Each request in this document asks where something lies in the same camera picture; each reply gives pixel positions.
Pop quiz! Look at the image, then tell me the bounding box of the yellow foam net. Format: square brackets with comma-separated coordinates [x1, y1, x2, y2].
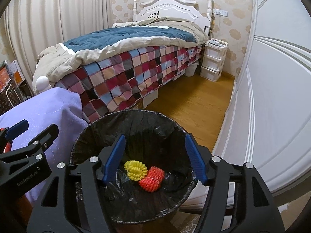
[124, 160, 148, 182]

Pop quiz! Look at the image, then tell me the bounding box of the orange-red foam net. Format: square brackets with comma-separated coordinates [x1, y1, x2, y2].
[139, 166, 165, 192]

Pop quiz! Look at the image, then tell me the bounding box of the black lined trash bin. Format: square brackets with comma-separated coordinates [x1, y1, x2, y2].
[70, 110, 197, 224]

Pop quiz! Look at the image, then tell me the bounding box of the orange crumpled paper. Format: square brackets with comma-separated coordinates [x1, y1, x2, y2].
[0, 128, 12, 154]

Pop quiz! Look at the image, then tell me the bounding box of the black trolley with boxes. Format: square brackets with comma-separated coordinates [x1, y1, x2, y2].
[0, 61, 33, 115]

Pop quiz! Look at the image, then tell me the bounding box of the purple table cloth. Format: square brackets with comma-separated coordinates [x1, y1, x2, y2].
[1, 88, 87, 203]

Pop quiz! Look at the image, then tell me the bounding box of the white wardrobe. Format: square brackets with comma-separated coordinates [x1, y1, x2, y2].
[179, 0, 311, 211]

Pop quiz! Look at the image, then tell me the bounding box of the plaid bed sheet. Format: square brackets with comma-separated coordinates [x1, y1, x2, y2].
[56, 46, 202, 123]

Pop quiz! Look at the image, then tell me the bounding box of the white wooden bed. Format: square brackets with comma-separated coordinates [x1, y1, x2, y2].
[36, 0, 212, 108]

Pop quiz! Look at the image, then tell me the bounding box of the cream curtain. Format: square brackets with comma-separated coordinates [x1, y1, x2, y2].
[3, 0, 113, 94]

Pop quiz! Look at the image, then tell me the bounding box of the small white waste bin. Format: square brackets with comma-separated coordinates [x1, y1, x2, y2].
[185, 62, 199, 77]

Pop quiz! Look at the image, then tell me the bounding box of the blue beige quilt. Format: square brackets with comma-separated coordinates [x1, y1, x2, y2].
[32, 17, 208, 94]

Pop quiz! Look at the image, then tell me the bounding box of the white plastic drawer unit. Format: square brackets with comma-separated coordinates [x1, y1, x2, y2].
[200, 38, 228, 82]

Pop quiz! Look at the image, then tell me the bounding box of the white wall socket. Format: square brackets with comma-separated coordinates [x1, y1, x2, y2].
[213, 9, 228, 17]

